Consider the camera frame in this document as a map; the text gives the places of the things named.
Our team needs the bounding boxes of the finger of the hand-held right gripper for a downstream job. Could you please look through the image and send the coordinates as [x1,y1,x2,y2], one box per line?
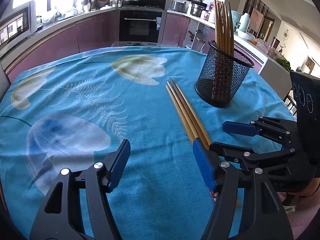
[222,116,298,146]
[209,141,302,173]

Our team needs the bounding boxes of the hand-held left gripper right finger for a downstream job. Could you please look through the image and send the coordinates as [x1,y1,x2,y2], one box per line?
[192,138,293,240]

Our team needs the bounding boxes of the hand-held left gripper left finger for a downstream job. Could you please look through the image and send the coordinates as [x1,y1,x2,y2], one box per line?
[29,138,131,240]

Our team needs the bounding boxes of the black mesh utensil holder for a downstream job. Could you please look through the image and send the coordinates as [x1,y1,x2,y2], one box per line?
[195,40,255,108]

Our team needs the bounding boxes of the bundle of bamboo chopsticks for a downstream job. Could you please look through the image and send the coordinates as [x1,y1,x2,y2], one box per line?
[169,77,240,207]

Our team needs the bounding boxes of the person's right forearm pink sleeve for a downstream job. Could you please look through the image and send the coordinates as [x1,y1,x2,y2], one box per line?
[291,200,320,240]

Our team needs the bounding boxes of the person's right hand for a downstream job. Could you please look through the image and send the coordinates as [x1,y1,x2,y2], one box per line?
[276,179,320,212]

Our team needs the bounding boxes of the blue floral tablecloth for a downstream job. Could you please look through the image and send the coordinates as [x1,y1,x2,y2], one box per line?
[0,45,296,240]

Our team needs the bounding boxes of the green leafy vegetables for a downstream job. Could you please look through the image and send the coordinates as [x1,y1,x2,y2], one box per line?
[276,57,292,72]

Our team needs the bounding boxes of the clear plastic container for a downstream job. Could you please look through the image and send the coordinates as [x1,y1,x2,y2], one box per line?
[257,38,278,56]

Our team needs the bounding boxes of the white plastic bag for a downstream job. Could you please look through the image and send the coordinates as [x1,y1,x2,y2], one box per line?
[236,30,257,42]

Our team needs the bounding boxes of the white thermos bottle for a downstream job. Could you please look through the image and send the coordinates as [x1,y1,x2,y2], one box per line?
[240,12,251,32]

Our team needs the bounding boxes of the pink base cabinets open shelf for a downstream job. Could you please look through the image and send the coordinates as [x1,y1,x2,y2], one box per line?
[162,11,270,76]

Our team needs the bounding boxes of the stainless steel steamer pot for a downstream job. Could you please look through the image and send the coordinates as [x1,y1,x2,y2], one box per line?
[190,1,207,17]

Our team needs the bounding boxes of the wooden slat partition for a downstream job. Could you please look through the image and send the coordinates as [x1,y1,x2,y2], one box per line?
[241,0,269,33]

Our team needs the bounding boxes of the silver rice cooker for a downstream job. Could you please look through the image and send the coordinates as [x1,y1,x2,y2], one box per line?
[170,0,188,13]

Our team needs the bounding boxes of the black built-in oven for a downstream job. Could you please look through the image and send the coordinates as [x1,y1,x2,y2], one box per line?
[117,8,166,47]

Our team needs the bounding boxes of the pink base cabinets with sink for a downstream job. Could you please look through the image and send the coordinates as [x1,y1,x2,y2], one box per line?
[0,8,119,83]

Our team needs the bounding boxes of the white microwave oven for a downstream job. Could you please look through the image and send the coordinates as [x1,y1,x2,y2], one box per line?
[0,1,37,51]

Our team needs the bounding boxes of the framed wall picture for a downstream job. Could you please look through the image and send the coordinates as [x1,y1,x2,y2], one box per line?
[250,7,266,31]

